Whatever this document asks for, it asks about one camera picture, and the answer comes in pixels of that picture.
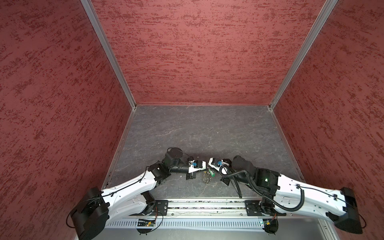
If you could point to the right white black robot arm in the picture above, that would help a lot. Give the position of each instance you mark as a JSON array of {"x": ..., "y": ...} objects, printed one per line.
[{"x": 282, "y": 195}]

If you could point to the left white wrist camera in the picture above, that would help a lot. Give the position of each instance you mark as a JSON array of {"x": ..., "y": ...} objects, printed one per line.
[{"x": 196, "y": 166}]

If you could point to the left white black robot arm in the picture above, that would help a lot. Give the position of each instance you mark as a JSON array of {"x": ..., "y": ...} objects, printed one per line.
[{"x": 97, "y": 208}]

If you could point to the right aluminium corner post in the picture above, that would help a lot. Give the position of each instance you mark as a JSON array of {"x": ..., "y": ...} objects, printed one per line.
[{"x": 317, "y": 26}]

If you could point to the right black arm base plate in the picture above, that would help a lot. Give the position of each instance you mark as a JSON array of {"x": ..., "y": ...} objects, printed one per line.
[{"x": 257, "y": 208}]

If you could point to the left aluminium corner post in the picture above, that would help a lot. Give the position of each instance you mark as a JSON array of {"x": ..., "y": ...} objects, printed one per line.
[{"x": 92, "y": 15}]

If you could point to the aluminium front rail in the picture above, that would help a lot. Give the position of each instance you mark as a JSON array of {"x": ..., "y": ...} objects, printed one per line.
[{"x": 185, "y": 207}]

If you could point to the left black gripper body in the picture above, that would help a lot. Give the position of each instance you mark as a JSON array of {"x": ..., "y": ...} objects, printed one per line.
[{"x": 190, "y": 176}]

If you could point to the white slotted cable duct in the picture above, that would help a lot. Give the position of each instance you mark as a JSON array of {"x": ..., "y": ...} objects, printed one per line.
[{"x": 253, "y": 225}]

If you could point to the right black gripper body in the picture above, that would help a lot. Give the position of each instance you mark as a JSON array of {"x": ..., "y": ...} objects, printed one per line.
[{"x": 225, "y": 180}]

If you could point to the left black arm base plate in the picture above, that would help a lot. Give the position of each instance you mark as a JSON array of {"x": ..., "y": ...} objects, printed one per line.
[{"x": 160, "y": 207}]

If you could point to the aluminium corner post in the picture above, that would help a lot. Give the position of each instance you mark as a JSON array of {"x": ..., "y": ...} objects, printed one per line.
[
  {"x": 317, "y": 26},
  {"x": 92, "y": 15}
]

